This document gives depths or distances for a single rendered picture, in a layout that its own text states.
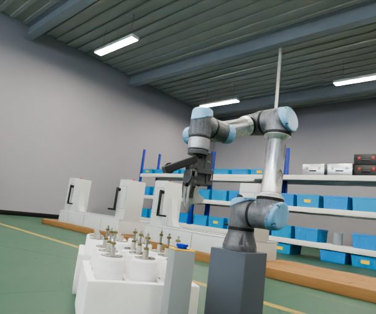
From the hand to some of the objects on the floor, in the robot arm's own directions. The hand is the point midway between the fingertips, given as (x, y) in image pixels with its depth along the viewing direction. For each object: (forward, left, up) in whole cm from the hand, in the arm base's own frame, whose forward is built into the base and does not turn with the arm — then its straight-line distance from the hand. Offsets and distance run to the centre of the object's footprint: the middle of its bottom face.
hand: (185, 208), depth 110 cm
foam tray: (-7, -28, -44) cm, 53 cm away
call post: (0, +1, -44) cm, 44 cm away
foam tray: (-32, -76, -44) cm, 94 cm away
